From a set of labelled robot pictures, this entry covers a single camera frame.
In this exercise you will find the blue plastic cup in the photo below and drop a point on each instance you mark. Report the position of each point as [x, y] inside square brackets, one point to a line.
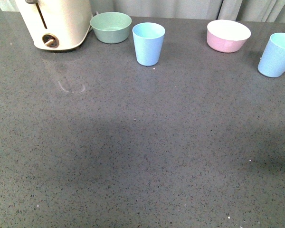
[148, 40]
[272, 62]

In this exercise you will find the green plastic bowl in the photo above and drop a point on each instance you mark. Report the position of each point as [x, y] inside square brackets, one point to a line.
[111, 27]

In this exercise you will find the pink plastic bowl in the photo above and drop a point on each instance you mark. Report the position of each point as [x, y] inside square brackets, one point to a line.
[227, 36]

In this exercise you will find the white two-slot toaster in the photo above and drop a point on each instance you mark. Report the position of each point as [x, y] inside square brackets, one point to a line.
[56, 24]

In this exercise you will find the grey pleated curtain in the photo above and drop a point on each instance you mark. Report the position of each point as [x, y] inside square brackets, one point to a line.
[240, 10]

